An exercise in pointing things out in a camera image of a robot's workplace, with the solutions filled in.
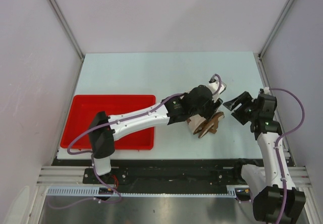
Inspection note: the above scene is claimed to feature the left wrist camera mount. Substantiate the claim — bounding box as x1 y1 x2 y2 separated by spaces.
207 80 227 102

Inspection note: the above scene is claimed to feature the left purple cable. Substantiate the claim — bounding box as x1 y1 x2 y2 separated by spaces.
47 74 223 209

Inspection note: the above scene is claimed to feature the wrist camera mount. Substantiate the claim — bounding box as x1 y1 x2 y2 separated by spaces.
207 80 227 102
261 87 270 94

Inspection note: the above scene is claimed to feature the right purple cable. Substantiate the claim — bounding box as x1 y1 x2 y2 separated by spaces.
251 87 305 224

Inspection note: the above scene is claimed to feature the left aluminium corner post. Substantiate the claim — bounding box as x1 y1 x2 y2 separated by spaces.
37 0 85 60

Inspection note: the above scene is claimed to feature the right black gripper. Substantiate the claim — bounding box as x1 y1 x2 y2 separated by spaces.
223 91 259 125

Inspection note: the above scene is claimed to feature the red plastic tray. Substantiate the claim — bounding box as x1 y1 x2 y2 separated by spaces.
60 95 156 150

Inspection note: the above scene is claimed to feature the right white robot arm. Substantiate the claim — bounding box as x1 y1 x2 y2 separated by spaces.
223 89 306 223

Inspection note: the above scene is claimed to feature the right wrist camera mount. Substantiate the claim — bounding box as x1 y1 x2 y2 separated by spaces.
261 87 270 94

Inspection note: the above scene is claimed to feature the brown bra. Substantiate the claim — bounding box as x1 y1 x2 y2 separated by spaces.
198 119 219 138

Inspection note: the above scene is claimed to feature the aluminium corner post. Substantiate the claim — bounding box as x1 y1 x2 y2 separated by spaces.
258 0 296 60
37 0 85 60

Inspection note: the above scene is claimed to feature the white slotted cable duct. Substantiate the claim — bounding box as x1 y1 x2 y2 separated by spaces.
46 186 236 198

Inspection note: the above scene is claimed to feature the purple cable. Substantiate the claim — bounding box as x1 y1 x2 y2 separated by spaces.
47 74 223 209
251 87 305 224

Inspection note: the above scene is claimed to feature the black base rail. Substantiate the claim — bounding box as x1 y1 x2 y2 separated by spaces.
51 159 268 187

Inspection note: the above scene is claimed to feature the beige mesh laundry bag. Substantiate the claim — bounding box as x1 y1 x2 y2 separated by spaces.
186 109 224 135

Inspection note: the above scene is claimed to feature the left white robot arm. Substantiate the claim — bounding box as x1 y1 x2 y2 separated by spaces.
88 82 226 184

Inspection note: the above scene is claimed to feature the right aluminium corner post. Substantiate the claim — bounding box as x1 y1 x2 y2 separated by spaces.
258 0 296 60

